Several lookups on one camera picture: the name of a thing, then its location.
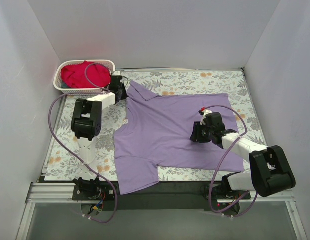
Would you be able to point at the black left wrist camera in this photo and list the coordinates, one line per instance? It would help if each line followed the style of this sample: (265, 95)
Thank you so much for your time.
(115, 80)

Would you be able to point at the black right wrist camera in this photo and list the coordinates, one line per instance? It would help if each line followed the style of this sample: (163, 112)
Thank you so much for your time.
(213, 120)

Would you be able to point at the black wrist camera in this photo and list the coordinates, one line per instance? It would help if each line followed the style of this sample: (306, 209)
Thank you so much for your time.
(213, 120)
(115, 80)

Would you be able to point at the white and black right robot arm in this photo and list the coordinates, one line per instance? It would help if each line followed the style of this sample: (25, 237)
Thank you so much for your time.
(270, 172)

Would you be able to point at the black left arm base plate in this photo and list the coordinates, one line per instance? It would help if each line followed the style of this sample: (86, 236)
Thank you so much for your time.
(102, 191)

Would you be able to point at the white plastic basket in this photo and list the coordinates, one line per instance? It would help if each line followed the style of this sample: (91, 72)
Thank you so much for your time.
(57, 78)

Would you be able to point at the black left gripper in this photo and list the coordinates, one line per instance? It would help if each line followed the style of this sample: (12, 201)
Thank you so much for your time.
(122, 90)

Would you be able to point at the red t shirt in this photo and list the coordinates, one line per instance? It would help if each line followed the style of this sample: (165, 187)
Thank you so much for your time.
(85, 75)

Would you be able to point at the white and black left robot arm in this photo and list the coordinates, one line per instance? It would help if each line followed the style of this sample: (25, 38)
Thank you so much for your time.
(86, 125)

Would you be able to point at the teal cloth in basket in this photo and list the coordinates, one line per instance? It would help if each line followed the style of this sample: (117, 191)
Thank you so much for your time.
(64, 86)

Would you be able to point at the aluminium front frame rail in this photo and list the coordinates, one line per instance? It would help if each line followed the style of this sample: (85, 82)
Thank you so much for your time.
(66, 192)

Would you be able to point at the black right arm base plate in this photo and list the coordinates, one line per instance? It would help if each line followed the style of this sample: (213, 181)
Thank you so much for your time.
(219, 194)

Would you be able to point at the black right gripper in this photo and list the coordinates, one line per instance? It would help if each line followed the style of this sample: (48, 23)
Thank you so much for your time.
(196, 132)

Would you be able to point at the purple t shirt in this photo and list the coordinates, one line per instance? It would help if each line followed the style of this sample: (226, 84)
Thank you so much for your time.
(157, 135)

